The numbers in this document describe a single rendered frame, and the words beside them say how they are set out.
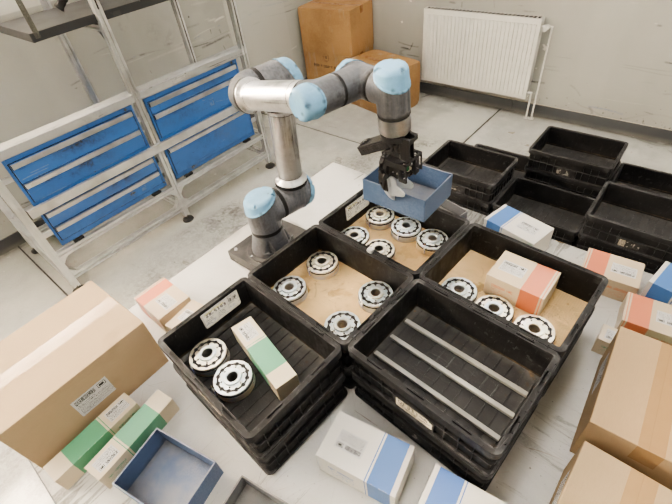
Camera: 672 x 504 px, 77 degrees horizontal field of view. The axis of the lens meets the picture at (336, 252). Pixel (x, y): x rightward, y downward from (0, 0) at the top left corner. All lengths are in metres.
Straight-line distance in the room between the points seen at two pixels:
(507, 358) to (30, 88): 3.23
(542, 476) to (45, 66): 3.45
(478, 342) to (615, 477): 0.39
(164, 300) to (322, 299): 0.55
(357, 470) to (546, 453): 0.47
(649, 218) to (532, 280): 1.15
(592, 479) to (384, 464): 0.42
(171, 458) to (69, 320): 0.50
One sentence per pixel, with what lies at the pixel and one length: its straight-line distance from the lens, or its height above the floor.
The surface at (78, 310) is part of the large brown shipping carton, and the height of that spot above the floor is 0.90.
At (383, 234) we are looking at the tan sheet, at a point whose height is 0.83.
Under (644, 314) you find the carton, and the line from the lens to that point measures 1.48.
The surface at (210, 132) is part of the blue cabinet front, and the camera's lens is 3.15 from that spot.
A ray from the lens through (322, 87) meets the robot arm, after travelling 0.94.
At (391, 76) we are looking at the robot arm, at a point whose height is 1.47.
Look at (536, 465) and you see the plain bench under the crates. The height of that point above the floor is 0.70.
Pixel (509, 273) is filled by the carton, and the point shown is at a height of 0.90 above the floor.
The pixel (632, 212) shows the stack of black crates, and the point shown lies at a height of 0.49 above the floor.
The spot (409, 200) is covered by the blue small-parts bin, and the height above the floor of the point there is 1.13.
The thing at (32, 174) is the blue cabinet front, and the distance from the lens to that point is 2.72.
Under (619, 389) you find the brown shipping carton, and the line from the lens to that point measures 1.19.
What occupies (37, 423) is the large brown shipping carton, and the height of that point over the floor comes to 0.85.
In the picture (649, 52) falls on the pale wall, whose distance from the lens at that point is 3.89.
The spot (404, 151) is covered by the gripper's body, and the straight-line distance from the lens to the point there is 1.01.
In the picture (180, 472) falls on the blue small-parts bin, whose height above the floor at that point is 0.70.
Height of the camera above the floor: 1.80
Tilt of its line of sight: 43 degrees down
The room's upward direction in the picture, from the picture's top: 8 degrees counter-clockwise
